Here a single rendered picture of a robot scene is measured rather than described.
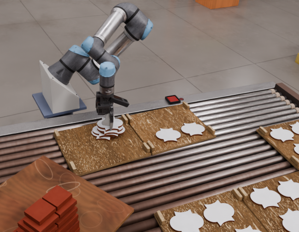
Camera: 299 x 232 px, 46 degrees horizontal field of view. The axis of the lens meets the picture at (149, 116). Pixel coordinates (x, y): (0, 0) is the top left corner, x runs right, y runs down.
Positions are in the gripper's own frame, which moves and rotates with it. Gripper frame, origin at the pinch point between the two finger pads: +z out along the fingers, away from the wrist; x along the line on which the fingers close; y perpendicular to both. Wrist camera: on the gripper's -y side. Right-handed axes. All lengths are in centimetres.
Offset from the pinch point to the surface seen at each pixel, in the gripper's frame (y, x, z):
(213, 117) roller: -66, -6, 8
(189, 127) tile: -45.1, 5.2, 4.5
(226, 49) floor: -239, -288, 100
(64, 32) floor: -7, -369, 100
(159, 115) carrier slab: -32.1, -10.7, 5.7
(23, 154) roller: 45.1, 8.4, 7.7
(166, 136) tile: -29.1, 10.4, 4.5
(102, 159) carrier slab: 8.0, 20.9, 5.7
